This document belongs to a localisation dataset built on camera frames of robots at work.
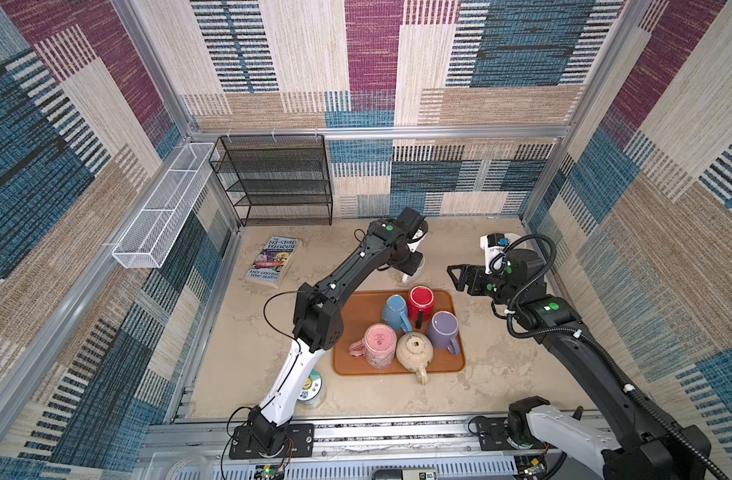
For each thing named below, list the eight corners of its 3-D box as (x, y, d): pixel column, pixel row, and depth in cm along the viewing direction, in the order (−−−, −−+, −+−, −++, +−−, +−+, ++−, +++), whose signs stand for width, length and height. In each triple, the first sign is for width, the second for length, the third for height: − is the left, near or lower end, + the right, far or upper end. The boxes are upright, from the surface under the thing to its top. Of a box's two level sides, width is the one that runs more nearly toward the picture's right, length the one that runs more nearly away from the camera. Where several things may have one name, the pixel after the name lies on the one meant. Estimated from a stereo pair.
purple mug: (428, 353, 88) (433, 342, 81) (428, 322, 94) (432, 308, 88) (453, 356, 87) (459, 345, 81) (451, 324, 94) (457, 311, 87)
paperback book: (246, 281, 106) (243, 276, 103) (271, 239, 118) (269, 233, 115) (278, 288, 104) (275, 283, 101) (300, 245, 116) (298, 239, 113)
